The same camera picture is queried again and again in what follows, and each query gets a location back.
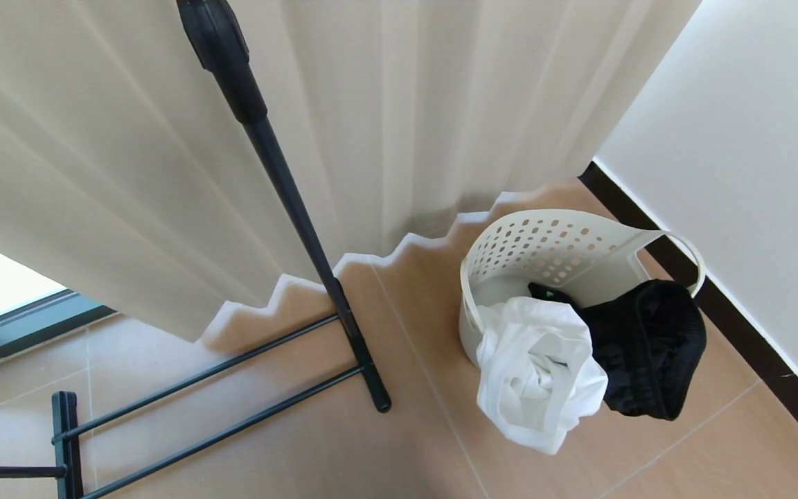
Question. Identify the black clothes rack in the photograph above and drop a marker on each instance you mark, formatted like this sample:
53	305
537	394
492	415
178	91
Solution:
288	187

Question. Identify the black garment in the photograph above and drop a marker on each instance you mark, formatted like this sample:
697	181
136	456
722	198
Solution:
648	346

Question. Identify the white laundry basket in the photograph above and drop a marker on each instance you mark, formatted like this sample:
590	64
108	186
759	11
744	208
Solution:
551	239

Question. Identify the window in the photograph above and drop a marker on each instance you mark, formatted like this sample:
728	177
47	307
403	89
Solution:
18	326

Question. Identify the white printed t-shirt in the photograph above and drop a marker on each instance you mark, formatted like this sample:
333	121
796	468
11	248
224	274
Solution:
537	374

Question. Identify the beige curtain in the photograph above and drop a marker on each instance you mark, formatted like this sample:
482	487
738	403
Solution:
440	104

